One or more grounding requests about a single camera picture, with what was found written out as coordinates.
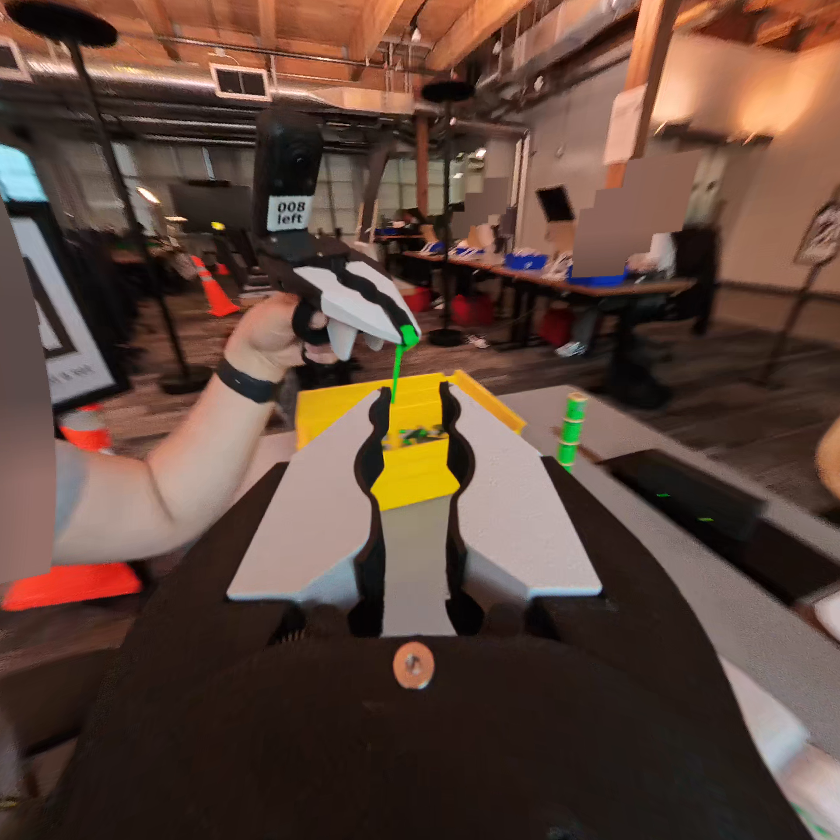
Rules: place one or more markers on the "grey desk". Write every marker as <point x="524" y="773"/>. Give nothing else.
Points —
<point x="630" y="420"/>

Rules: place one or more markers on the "black wristband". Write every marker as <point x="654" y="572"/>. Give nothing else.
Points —
<point x="246" y="384"/>

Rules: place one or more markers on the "blue parts bin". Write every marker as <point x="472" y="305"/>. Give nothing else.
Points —
<point x="526" y="261"/>
<point x="597" y="277"/>

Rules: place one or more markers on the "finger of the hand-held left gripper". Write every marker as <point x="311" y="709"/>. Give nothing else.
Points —
<point x="384" y="285"/>
<point x="341" y="295"/>

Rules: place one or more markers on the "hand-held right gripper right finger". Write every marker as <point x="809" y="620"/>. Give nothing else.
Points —
<point x="525" y="525"/>

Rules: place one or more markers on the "red storage bin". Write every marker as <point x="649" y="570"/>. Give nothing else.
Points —
<point x="556" y="325"/>
<point x="418" y="300"/>
<point x="472" y="310"/>

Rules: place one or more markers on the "black floor sign stand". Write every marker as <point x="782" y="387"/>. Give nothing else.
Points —
<point x="823" y="236"/>

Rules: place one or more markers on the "black framed sign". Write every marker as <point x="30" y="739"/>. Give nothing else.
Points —
<point x="85" y="367"/>

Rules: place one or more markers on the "yellow plastic parts bin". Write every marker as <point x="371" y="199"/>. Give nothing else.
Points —
<point x="413" y="479"/>

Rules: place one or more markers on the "person's left hand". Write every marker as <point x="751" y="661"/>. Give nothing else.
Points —
<point x="269" y="341"/>

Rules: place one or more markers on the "toy bamboo stalk in tan pot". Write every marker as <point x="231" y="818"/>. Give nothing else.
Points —
<point x="572" y="426"/>

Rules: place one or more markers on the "green toy stem piece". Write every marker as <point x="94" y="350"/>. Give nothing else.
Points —
<point x="397" y="367"/>

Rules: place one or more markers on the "pile of toy brick pieces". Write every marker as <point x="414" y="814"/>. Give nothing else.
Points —
<point x="413" y="436"/>

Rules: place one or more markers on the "black power box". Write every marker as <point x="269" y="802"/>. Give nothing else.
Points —
<point x="682" y="492"/>

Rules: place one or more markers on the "orange traffic cone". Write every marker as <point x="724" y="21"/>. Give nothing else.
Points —
<point x="72" y="584"/>
<point x="213" y="289"/>

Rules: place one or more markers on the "black floor pole stand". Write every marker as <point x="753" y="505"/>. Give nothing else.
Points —
<point x="118" y="197"/>

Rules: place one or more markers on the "person's left forearm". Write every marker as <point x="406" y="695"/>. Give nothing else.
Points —
<point x="164" y="479"/>

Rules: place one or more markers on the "white paper notice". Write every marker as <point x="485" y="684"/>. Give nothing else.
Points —
<point x="623" y="124"/>

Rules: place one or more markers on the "long wooden desk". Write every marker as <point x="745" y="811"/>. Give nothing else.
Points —
<point x="590" y="289"/>

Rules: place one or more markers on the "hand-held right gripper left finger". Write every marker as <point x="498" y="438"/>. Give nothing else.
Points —
<point x="308" y="525"/>

